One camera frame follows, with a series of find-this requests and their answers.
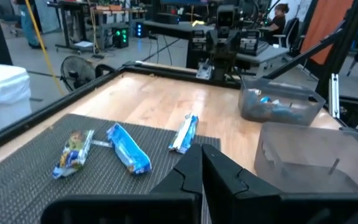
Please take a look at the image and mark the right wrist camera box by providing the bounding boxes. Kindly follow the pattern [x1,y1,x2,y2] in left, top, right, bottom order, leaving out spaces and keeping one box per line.
[216,4,241,29]

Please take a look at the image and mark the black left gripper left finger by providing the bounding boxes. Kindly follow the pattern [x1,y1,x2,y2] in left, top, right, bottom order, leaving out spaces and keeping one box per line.
[40,142,203,224]

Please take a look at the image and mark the yellow cable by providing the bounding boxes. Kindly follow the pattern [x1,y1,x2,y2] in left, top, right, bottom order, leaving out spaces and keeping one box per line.
[25,0,65,96]

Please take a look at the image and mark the silver metal bracket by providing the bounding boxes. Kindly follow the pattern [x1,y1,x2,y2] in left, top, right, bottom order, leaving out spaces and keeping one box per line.
[196,60,213,80]

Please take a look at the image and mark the grey translucent plastic tray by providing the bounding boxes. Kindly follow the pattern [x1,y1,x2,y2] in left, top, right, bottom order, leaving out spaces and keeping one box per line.
[237,76,326,127]
[253,121,358,195]

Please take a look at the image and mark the grey desk top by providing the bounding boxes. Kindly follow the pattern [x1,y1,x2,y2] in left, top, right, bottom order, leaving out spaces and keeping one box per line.
[143,20,217,68]

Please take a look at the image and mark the white trash bin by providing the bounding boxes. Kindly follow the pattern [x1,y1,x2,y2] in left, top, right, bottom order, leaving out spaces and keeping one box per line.
[0,62,32,139]

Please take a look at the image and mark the black floor fan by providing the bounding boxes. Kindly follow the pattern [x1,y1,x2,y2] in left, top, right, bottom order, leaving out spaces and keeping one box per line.
[60,55,117,93]

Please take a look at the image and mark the grey desk with keyboard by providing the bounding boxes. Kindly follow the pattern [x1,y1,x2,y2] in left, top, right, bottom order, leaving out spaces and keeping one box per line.
[236,43,290,68]

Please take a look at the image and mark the computer tower green lights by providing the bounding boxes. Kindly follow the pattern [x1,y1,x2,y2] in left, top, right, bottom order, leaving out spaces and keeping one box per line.
[112,26,130,49]

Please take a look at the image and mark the silver aluminium rail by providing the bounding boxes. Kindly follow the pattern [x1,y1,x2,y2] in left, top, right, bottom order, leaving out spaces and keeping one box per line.
[328,73,341,119]

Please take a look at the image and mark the orange panel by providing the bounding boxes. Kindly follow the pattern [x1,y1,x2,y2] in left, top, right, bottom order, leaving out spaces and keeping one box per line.
[300,0,356,66]

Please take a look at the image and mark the seated person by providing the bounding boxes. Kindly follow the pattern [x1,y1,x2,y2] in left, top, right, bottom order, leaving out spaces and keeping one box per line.
[261,2,290,35]

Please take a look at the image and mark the blue white granola bar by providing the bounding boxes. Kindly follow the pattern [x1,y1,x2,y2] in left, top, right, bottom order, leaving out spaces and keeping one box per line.
[168,113,200,155]

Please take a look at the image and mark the dark woven placemat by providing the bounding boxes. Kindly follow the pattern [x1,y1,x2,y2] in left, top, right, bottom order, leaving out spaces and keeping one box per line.
[0,113,222,224]

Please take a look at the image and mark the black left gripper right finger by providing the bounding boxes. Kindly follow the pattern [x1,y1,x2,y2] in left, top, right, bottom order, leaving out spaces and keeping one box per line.
[202,143,358,224]

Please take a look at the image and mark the black aluminium table frame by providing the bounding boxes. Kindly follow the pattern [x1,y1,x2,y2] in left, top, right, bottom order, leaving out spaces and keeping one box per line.
[0,0,358,156]

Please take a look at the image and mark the blue brown granola bar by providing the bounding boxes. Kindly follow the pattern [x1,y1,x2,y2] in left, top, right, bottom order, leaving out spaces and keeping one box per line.
[52,129,95,180]

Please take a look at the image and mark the black device blue lights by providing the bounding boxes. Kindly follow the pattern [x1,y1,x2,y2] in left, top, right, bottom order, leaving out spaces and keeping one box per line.
[134,21,150,39]

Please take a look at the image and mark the black backlit keyboard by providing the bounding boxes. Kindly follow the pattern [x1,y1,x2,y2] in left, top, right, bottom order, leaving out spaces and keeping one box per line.
[240,39,270,57]

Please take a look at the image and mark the standing person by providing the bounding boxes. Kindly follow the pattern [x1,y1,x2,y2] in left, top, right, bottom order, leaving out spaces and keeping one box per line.
[16,0,48,50]

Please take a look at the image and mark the black office chair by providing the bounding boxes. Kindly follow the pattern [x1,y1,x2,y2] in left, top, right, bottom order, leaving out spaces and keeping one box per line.
[273,17,301,50]

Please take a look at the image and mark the black background work table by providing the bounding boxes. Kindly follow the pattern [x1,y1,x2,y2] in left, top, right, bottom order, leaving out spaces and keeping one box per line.
[47,0,149,54]

